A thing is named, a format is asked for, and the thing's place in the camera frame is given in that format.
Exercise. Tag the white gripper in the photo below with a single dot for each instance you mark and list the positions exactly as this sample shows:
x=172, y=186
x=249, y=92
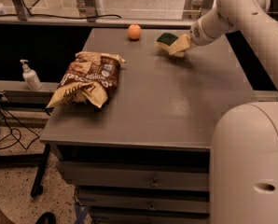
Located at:
x=199, y=34

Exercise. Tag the green and yellow sponge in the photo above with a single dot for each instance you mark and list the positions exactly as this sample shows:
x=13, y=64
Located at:
x=166, y=40

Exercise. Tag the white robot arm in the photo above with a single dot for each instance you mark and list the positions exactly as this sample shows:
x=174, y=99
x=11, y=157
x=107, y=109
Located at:
x=244, y=152

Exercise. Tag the orange fruit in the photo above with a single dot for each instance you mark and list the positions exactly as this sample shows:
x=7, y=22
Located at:
x=134, y=32

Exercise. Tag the brown chip bag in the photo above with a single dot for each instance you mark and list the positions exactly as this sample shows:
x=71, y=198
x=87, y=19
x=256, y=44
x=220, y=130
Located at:
x=91, y=78

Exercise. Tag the grey drawer cabinet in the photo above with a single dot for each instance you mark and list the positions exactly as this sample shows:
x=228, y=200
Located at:
x=143, y=158

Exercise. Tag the white pump bottle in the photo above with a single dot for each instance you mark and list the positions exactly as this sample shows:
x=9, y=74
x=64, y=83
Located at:
x=30, y=76

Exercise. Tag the black metal stand leg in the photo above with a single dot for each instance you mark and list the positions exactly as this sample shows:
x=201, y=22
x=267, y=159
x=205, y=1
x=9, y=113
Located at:
x=37, y=188

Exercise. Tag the black shoe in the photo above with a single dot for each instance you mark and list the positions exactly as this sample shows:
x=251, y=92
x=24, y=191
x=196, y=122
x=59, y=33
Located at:
x=47, y=218

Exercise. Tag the metal frame rail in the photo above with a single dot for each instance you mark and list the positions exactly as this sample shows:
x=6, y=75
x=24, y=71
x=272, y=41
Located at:
x=99, y=22

